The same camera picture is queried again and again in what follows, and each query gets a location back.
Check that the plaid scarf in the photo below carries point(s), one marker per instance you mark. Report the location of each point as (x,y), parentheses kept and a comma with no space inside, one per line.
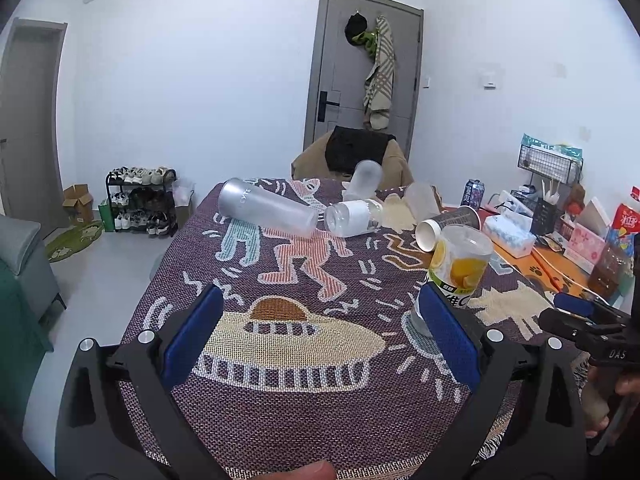
(380,85)

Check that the brown cardboard box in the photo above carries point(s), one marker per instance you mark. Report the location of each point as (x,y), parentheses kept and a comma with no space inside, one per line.
(78,205)

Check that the blue drink can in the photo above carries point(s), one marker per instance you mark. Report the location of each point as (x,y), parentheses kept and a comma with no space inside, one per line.
(472,194)

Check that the tall frosted plastic cup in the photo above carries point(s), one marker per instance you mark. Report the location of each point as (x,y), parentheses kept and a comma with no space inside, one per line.
(265,205)

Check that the rows of shoes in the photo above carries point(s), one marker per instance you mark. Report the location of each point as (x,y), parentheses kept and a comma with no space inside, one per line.
(142,176)

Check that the black hat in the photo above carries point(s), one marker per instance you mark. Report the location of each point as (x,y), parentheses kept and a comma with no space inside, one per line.
(356,25)

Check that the brown plush toy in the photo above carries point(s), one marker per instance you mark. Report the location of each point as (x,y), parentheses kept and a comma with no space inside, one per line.
(576,200)

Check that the printed blanket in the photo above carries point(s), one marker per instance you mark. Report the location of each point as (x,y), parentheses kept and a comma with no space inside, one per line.
(300,410)

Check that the green floor rug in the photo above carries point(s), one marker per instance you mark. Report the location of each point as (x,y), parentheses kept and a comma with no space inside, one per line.
(75,241)

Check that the white wall box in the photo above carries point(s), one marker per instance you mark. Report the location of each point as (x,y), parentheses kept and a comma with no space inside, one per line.
(489,77)

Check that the person's right hand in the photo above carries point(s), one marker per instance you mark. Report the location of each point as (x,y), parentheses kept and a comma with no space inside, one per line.
(629,385)

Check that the black shoe rack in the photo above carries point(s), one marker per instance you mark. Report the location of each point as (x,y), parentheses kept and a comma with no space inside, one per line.
(173,205)

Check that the grey side door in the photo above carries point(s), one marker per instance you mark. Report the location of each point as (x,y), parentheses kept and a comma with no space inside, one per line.
(30,125)

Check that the green bag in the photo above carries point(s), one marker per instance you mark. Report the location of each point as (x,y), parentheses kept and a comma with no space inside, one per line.
(106,216)

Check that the patterned tissue box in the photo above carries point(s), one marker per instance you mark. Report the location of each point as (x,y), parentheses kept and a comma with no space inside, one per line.
(507,235)

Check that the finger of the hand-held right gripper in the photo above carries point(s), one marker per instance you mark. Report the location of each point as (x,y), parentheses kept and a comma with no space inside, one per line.
(560,325)
(572,302)

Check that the black garment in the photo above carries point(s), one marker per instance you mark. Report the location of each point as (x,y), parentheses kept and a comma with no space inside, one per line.
(357,150)

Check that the pink box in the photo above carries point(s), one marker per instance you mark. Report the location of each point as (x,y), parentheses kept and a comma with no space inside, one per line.
(585,247)

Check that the grey sofa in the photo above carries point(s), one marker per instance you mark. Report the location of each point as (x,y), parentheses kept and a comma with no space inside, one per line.
(30,255)

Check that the short frosted plastic cup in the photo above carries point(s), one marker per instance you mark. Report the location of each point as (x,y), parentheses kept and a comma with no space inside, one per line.
(422,200)
(365,177)

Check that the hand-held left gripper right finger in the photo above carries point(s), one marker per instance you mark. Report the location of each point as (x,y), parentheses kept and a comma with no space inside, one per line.
(450,340)

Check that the beige chair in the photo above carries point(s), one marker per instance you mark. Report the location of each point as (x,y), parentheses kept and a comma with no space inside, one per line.
(310,162)

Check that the brown transparent jar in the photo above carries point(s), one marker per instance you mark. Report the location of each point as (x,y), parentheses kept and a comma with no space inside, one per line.
(610,272)

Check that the red snack packet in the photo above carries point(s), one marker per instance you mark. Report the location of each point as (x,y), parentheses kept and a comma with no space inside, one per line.
(625,222)

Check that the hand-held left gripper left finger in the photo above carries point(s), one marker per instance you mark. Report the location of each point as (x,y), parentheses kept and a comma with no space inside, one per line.
(192,332)

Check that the black pen holder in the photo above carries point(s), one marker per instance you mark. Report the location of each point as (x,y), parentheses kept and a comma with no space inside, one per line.
(547,217)

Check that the black glasses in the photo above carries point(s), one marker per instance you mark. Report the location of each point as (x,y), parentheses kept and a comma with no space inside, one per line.
(550,243)

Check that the white plastic container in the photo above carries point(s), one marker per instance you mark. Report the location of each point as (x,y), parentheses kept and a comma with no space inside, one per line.
(500,201)

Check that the white cardboard box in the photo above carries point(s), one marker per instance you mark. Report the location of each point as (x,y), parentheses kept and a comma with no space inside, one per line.
(595,215)

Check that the dark paper cup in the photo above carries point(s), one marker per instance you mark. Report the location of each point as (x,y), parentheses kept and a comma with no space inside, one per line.
(450,221)

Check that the glass jar with white label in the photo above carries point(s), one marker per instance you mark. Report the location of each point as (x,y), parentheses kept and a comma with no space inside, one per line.
(355,216)

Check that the teal packet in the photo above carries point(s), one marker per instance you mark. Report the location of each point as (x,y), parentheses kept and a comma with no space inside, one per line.
(537,141)

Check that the white plastic bag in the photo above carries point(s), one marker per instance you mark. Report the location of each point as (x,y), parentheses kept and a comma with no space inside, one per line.
(184,200)

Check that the green cloth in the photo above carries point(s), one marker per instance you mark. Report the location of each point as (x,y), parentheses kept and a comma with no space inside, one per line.
(20,340)

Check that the person's left hand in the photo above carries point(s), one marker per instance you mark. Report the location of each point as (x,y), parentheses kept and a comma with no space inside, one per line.
(307,471)

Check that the yellow lemon label bottle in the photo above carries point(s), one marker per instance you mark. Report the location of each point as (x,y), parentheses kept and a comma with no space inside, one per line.
(460,265)

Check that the green plush toy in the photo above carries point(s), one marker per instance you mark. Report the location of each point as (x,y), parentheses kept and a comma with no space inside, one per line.
(367,41)

